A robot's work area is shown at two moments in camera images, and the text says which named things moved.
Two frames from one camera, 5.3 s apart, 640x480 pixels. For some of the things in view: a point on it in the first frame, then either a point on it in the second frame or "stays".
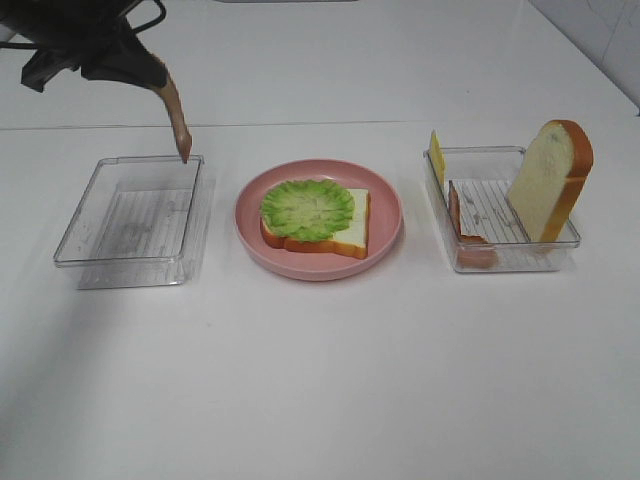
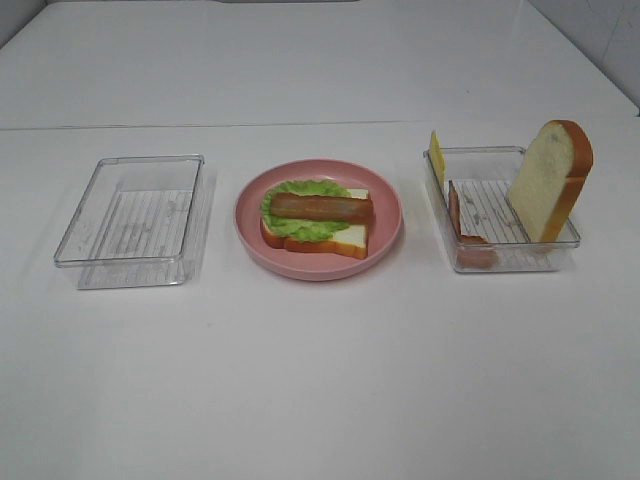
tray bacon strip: x=182 y=135 → x=350 y=209
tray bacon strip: x=472 y=251 stays
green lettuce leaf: x=309 y=210 stays
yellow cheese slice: x=437 y=156 stays
